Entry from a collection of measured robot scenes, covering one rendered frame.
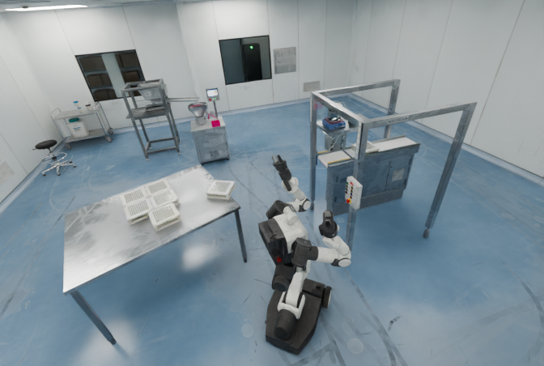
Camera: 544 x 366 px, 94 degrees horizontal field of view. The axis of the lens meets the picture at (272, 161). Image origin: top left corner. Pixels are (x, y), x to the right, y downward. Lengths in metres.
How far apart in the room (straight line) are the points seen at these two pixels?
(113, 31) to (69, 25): 0.86
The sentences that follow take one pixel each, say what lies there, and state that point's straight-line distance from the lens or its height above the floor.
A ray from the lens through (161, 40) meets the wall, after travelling 7.39.
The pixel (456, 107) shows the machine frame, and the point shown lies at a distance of 2.79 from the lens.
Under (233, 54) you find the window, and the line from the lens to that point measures 7.50.
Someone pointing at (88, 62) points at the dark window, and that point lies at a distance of 7.77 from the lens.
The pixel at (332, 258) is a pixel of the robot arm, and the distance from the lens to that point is 1.76.
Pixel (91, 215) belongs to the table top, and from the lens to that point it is 3.23.
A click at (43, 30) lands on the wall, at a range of 7.94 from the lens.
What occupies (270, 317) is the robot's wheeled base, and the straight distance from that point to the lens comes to 2.68.
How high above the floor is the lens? 2.53
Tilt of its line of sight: 31 degrees down
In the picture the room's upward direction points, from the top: 4 degrees counter-clockwise
